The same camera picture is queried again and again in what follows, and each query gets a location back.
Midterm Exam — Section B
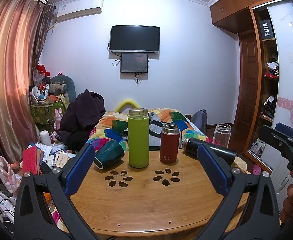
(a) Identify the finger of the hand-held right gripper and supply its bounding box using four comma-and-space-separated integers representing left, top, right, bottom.
275, 122, 293, 142
259, 125, 293, 156

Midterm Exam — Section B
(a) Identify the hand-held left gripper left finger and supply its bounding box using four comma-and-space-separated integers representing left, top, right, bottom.
13, 143, 97, 240

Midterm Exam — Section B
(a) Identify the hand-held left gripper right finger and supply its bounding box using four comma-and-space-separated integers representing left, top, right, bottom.
197, 143, 281, 240

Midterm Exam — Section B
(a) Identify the dark green faceted cup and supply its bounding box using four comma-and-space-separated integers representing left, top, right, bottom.
94, 139, 125, 170

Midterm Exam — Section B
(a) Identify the black thermos cup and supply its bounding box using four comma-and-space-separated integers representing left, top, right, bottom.
182, 137, 238, 165

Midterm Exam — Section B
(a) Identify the clear glass cup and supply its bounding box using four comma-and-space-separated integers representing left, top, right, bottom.
213, 123, 232, 148

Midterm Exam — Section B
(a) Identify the red thermos cup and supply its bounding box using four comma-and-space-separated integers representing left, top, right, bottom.
160, 123, 181, 164

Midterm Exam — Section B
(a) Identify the lime green tall cup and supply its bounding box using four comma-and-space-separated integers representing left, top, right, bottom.
128, 108, 150, 169

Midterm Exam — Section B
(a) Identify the person's right hand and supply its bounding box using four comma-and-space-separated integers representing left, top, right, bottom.
279, 183, 293, 222

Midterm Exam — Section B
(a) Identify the white radiator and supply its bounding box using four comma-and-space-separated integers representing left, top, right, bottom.
271, 152, 291, 196

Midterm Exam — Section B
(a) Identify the pile of papers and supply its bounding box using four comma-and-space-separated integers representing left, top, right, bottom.
33, 142, 77, 173

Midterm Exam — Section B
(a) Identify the white bottle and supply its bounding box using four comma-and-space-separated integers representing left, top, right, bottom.
40, 130, 52, 147

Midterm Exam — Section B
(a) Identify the red book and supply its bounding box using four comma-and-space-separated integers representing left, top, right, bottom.
22, 146, 41, 176

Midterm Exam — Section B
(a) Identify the white sliding wardrobe door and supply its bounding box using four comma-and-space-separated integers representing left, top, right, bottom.
247, 0, 293, 174

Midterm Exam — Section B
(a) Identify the grey backpack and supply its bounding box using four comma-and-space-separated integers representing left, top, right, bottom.
190, 109, 208, 133

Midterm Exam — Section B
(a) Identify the dark clothing pile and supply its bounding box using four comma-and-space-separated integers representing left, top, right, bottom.
57, 89, 106, 151

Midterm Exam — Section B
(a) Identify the pink bunny toy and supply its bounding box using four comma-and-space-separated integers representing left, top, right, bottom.
53, 108, 63, 128

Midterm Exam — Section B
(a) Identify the colourful patchwork blanket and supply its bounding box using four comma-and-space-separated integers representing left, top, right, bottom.
87, 108, 208, 153

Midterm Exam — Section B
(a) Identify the brown wooden door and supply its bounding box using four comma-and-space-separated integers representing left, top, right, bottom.
238, 29, 262, 140

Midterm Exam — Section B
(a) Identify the green fabric basket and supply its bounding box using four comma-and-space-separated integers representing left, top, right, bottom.
31, 101, 68, 126

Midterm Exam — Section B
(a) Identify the pink plastic bag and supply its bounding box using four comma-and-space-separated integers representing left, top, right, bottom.
0, 156, 22, 193

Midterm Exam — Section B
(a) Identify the wooden wardrobe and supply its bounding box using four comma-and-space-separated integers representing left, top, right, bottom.
210, 0, 293, 180

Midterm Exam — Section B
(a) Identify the yellow foam tube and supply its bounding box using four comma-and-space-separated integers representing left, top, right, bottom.
115, 99, 140, 113

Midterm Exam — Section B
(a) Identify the grey long pillow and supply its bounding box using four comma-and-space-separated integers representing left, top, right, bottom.
49, 75, 76, 103

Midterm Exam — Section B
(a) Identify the black storage box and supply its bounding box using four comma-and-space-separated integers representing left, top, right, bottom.
260, 19, 276, 41

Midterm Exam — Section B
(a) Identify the red gift bag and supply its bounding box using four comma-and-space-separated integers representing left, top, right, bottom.
36, 64, 51, 77

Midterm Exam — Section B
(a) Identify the pink brown curtain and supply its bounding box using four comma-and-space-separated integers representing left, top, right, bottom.
0, 0, 55, 164

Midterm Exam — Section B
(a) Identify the white air conditioner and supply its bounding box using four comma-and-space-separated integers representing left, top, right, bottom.
54, 0, 104, 22

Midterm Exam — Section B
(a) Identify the small black wall monitor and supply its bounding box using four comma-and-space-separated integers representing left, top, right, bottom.
120, 53, 149, 74

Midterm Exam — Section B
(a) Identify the black wall television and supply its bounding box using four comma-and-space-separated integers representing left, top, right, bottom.
109, 25, 160, 54

